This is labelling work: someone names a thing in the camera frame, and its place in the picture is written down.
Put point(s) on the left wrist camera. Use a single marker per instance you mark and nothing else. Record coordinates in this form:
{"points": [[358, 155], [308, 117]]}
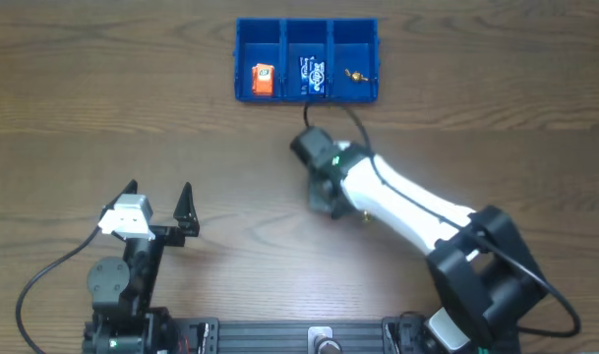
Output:
{"points": [[127, 216]]}

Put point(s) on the gold candy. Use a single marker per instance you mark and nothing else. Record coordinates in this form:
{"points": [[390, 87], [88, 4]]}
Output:
{"points": [[356, 76], [366, 216]]}

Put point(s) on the blue tray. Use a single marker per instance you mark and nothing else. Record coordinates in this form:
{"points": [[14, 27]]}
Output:
{"points": [[306, 29]]}

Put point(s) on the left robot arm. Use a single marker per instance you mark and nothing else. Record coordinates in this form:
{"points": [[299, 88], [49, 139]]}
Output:
{"points": [[132, 275]]}

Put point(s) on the orange candy box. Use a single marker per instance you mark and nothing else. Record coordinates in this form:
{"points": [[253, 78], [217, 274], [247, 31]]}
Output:
{"points": [[254, 83], [263, 78]]}

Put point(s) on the blue candy pack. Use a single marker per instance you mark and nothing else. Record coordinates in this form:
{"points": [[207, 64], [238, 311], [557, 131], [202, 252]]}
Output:
{"points": [[317, 76], [304, 66]]}

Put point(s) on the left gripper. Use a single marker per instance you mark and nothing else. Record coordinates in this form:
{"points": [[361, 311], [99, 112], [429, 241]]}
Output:
{"points": [[168, 236]]}

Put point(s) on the mounting rail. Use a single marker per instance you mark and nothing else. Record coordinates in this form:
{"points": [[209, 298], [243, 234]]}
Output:
{"points": [[259, 336]]}

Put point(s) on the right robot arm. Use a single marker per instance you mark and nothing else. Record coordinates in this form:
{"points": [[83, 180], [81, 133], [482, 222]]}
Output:
{"points": [[402, 206]]}

